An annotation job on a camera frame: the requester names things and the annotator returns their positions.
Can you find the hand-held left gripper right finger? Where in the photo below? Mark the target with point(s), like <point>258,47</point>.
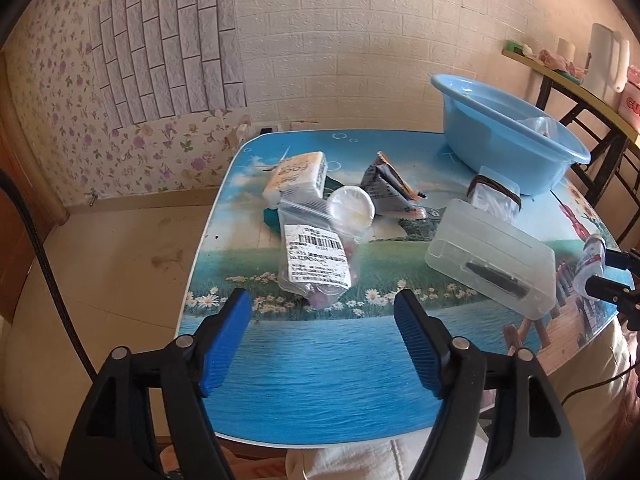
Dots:
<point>417,355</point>

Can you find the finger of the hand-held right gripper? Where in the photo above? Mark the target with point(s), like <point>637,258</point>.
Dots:
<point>622,261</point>
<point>615,295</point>

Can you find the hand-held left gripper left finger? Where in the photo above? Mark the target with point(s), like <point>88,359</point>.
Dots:
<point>225,345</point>

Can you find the small clear labelled bottle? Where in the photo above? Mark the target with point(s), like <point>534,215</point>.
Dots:
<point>590,260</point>

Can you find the light blue plastic basin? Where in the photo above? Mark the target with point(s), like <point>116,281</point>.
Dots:
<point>480,130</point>

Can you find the cream blanket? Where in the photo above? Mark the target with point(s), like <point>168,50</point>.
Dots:
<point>600,385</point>

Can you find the black pen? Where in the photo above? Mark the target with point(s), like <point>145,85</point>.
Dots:
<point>497,280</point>

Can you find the labelled clear zip bag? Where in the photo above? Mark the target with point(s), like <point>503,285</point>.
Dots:
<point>315,260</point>

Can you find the clear plastic box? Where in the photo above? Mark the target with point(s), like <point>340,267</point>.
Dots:
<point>490,245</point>

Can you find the teal cloth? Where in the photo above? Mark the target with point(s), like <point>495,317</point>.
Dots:
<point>271,220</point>

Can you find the clear bundle with rubber band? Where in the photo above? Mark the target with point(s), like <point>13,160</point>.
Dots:
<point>492,200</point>

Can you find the white round lid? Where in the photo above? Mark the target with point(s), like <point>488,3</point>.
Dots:
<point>350,207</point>

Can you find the grey triangular snack packet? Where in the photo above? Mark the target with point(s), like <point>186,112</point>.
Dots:
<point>385,185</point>

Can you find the cream tissue pack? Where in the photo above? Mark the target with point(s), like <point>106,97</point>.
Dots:
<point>295,177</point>

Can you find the wooden folding table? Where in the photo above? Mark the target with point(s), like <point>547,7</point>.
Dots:
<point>555,77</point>

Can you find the white electric kettle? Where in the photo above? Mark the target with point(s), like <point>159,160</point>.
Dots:
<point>605,60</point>

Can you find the pink cloth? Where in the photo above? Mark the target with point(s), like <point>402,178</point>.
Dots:
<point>555,61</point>

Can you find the white charger plug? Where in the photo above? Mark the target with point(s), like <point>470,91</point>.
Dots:
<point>242,131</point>

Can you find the white toilet paper roll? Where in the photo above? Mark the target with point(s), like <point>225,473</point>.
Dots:
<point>566,52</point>

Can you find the small green box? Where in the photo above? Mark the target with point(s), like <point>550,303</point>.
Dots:
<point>512,46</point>

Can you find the brown wooden door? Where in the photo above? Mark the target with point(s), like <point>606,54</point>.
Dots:
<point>25,160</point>

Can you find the grey brick foam panel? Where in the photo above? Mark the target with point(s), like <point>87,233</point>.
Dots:
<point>165,45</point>

